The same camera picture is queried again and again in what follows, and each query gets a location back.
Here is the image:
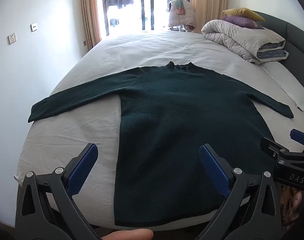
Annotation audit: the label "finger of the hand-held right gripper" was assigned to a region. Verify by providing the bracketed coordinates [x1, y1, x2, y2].
[260, 137, 292, 164]
[290, 129, 304, 153]

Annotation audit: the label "white padded vest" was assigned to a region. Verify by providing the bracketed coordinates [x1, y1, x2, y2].
[168, 0, 196, 32]

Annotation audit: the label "person's left hand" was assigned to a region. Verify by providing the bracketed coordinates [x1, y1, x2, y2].
[102, 229, 154, 240]

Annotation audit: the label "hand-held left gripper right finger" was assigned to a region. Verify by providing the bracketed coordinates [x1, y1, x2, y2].
[194, 144, 282, 240]

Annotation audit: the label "beige curtain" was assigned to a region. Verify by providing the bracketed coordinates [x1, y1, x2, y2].
[79, 0, 102, 50]
[190, 0, 229, 34]

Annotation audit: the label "purple pillow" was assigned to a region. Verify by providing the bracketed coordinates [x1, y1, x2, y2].
[221, 16, 264, 30]

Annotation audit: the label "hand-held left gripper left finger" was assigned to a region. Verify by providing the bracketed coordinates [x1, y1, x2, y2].
[15, 143, 102, 240]

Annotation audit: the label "yellow pillow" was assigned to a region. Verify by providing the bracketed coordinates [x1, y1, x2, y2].
[222, 7, 266, 22]

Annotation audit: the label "bed with white sheet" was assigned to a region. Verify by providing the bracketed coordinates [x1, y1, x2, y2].
[14, 31, 304, 232]

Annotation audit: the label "person's right hand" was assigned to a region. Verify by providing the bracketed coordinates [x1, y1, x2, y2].
[288, 191, 304, 222]

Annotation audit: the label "dark green sweater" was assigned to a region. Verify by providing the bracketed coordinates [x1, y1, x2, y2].
[27, 61, 294, 227]

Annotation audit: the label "grey-green headboard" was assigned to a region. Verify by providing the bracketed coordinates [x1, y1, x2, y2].
[252, 10, 304, 85]

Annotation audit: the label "folded grey duvet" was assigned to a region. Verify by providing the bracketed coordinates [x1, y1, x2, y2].
[201, 19, 289, 65]

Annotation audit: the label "glass balcony door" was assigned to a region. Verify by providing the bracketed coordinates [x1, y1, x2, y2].
[96, 0, 192, 37]

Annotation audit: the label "white pillow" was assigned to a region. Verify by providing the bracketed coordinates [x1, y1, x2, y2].
[261, 60, 304, 112]

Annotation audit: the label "dark hanging clothes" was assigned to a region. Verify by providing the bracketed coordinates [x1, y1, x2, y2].
[105, 0, 133, 9]

